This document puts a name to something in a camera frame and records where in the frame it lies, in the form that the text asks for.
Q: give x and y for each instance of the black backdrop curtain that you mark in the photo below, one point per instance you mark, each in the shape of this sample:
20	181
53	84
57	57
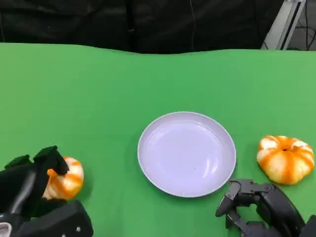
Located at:
98	22

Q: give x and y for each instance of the aluminium frame post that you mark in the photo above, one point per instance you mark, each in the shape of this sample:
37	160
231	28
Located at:
284	24

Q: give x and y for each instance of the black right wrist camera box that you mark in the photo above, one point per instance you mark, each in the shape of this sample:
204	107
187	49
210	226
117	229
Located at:
310	227

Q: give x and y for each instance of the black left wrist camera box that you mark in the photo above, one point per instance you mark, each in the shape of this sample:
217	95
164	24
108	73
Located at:
59	222

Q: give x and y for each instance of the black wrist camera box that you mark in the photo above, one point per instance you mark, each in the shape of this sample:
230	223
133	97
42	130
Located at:
59	222
310	227

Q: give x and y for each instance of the lilac plate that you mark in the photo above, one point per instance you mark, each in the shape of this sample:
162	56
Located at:
186	154

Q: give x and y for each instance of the green table cloth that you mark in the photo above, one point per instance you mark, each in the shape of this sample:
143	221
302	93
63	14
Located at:
98	98

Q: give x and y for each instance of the orange and white bread roll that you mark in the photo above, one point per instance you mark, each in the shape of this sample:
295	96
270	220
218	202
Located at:
70	177
285	161

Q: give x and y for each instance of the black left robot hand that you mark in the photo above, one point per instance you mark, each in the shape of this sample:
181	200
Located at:
19	187

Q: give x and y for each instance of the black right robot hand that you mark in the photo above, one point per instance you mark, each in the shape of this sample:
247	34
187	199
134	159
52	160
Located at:
276	205

